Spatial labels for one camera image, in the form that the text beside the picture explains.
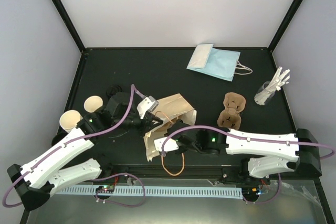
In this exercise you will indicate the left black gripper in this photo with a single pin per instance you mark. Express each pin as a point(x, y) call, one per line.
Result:
point(148, 123)

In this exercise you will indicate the brown paper bag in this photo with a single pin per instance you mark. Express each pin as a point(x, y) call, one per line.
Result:
point(169, 110)

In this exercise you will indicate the single paper cup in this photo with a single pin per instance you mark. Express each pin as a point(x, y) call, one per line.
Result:
point(93, 103)

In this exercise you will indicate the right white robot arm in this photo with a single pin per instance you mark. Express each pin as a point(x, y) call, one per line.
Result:
point(269, 154)

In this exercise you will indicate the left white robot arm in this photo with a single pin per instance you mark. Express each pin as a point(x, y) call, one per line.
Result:
point(38, 180)

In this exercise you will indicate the black cup lids stack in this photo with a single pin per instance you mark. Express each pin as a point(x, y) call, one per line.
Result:
point(113, 90)

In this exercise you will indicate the right small circuit board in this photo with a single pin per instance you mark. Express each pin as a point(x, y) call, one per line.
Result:
point(254, 191)

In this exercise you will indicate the small circuit board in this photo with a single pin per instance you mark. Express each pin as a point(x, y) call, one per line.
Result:
point(105, 189)
point(254, 191)

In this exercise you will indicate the left small circuit board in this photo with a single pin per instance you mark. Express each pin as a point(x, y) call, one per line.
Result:
point(105, 189)

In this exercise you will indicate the paper cup stack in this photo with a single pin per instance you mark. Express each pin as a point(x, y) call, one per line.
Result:
point(69, 120)

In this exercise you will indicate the blue paper bag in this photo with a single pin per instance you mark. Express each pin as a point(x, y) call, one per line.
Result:
point(221, 64)

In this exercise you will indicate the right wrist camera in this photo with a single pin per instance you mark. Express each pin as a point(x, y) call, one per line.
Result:
point(163, 145)

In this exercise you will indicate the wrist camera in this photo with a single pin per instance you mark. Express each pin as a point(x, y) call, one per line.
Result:
point(163, 145)
point(148, 104)

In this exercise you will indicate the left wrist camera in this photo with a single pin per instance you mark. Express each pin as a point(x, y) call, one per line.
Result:
point(148, 104)

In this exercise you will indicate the black mounting rail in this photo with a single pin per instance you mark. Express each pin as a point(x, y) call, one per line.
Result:
point(223, 173)

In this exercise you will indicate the light blue cable duct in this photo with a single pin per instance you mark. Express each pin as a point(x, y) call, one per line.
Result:
point(157, 191)

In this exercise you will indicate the left black frame post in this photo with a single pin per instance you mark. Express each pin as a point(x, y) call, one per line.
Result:
point(69, 24)

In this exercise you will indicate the black frame post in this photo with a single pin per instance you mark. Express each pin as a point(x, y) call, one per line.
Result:
point(69, 24)
point(293, 8)

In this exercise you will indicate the right black frame post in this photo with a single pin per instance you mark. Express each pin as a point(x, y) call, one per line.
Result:
point(293, 8)

